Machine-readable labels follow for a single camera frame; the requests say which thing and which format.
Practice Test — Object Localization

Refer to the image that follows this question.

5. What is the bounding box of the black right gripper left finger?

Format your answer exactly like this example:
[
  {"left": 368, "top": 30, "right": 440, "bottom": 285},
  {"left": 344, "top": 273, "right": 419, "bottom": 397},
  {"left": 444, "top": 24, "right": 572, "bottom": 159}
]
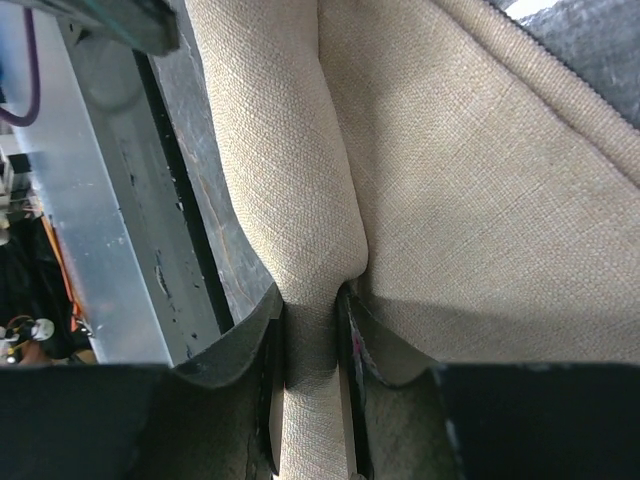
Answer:
[{"left": 176, "top": 285, "right": 285, "bottom": 479}]

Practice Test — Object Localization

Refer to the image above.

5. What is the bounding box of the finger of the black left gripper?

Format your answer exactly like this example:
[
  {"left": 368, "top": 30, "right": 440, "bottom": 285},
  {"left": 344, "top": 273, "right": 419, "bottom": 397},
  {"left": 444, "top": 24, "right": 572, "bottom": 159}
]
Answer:
[{"left": 15, "top": 0, "right": 180, "bottom": 55}]

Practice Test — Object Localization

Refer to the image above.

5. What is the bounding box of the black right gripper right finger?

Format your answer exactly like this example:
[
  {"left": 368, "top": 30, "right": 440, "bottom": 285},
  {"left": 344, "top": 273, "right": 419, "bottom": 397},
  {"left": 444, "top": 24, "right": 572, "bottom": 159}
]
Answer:
[{"left": 335, "top": 287, "right": 445, "bottom": 479}]

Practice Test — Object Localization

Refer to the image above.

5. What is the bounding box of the beige cloth napkin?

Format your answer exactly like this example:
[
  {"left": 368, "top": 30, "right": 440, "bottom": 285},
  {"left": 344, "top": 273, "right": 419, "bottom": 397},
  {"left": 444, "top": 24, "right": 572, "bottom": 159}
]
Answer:
[{"left": 186, "top": 1, "right": 639, "bottom": 479}]

